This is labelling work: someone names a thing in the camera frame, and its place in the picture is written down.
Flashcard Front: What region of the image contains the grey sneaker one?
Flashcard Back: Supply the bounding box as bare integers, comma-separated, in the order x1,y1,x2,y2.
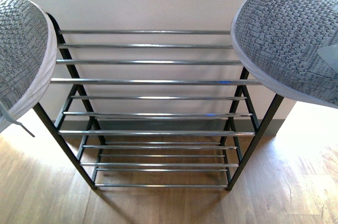
1,0,57,130
230,0,337,108

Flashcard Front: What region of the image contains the black metal shoe rack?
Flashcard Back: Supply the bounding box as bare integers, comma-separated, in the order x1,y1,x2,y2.
34,18,283,190

